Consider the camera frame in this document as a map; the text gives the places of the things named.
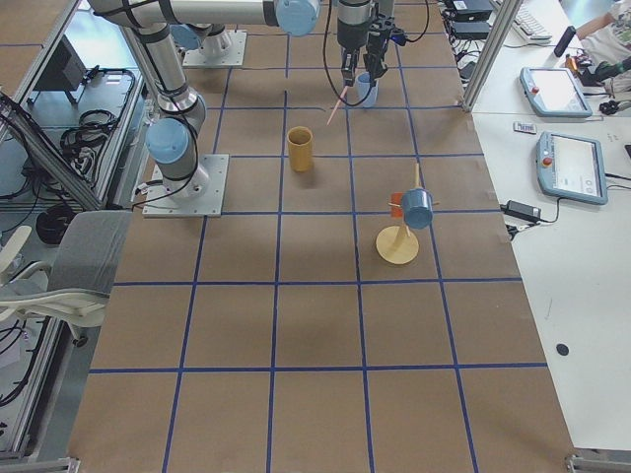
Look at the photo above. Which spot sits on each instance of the teach pendant tablet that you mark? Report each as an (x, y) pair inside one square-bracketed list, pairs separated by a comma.
[(571, 167), (553, 92)]

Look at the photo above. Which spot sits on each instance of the light blue plastic cup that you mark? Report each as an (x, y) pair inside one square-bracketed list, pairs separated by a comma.
[(367, 90)]

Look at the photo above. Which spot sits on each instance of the orange plastic mug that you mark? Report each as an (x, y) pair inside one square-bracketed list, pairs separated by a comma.
[(395, 205)]

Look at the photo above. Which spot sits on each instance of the bamboo wooden cup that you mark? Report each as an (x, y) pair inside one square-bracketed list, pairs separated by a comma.
[(300, 148)]

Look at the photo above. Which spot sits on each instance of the aluminium frame post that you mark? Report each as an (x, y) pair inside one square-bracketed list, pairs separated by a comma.
[(490, 50)]

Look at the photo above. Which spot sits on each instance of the pink chopstick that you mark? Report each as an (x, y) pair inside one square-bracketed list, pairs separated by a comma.
[(337, 105)]

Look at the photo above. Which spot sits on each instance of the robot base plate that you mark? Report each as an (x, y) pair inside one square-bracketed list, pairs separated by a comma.
[(223, 50), (202, 196)]

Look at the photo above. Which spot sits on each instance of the white keyboard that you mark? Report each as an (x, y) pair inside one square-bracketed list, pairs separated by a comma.
[(529, 28)]

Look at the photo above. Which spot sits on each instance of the upper teach pendant tablet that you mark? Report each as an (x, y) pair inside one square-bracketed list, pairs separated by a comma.
[(553, 92)]

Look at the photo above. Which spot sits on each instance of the black power adapter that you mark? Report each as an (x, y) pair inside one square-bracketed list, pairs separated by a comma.
[(521, 211)]

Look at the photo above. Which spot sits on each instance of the black monitor on floor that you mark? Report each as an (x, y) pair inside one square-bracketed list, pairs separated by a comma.
[(63, 72)]

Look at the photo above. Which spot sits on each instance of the wooden mug tree stand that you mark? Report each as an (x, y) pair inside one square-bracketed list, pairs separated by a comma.
[(398, 244)]

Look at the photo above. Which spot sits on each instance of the blue plastic mug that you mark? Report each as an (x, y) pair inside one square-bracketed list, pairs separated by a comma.
[(417, 208)]

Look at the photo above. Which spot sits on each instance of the grey office chair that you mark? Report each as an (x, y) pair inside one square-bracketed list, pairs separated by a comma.
[(76, 286)]

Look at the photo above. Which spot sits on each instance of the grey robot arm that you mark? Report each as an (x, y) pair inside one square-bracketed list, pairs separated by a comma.
[(172, 140)]

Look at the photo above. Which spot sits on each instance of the lower teach pendant tablet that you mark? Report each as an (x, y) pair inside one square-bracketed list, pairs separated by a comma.
[(571, 167)]

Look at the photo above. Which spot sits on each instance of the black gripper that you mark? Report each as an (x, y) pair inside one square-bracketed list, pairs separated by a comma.
[(351, 34)]

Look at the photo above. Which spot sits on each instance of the small black round cap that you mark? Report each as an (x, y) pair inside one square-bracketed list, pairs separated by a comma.
[(562, 349)]

